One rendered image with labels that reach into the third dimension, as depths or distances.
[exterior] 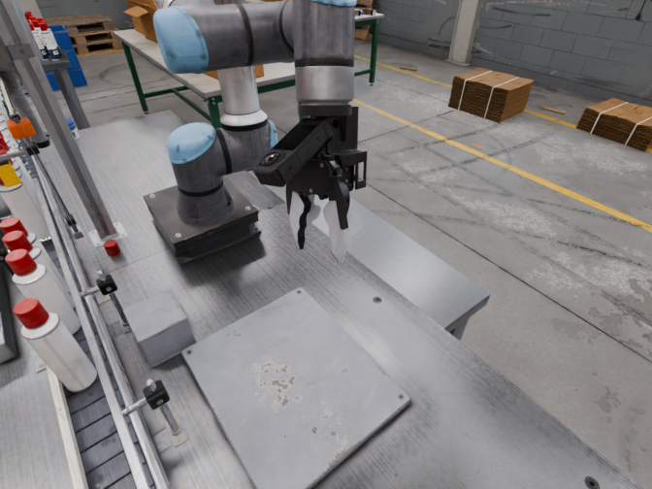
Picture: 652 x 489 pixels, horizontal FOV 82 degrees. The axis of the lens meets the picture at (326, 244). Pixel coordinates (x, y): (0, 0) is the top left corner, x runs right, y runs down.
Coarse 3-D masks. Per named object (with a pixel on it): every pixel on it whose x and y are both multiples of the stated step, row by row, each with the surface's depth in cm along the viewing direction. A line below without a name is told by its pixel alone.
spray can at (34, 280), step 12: (12, 252) 65; (24, 252) 65; (12, 264) 63; (24, 264) 64; (36, 264) 67; (24, 276) 66; (36, 276) 66; (48, 276) 68; (24, 288) 66; (36, 288) 67; (48, 288) 68; (48, 300) 69; (60, 300) 72; (60, 312) 72; (72, 312) 75; (72, 324) 75
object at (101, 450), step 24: (96, 336) 76; (96, 384) 68; (72, 408) 64; (96, 408) 64; (96, 432) 62; (96, 456) 59; (120, 456) 59; (144, 456) 59; (96, 480) 56; (120, 480) 56
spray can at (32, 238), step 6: (6, 222) 71; (12, 222) 71; (18, 222) 72; (6, 228) 70; (12, 228) 71; (18, 228) 72; (24, 228) 73; (24, 234) 73; (30, 234) 75; (30, 240) 74; (36, 240) 75; (6, 246) 73; (42, 246) 77; (48, 258) 78; (54, 270) 80; (60, 276) 82; (66, 288) 84
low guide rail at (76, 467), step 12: (12, 216) 102; (48, 372) 66; (60, 384) 65; (60, 396) 63; (60, 408) 61; (60, 420) 59; (72, 432) 59; (72, 444) 57; (72, 456) 55; (72, 468) 54; (72, 480) 53; (84, 480) 54
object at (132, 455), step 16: (48, 208) 99; (48, 224) 91; (64, 256) 82; (64, 272) 79; (80, 304) 72; (80, 320) 69; (96, 352) 64; (96, 368) 61; (112, 384) 60; (112, 400) 57; (128, 432) 54; (128, 448) 52; (144, 480) 49
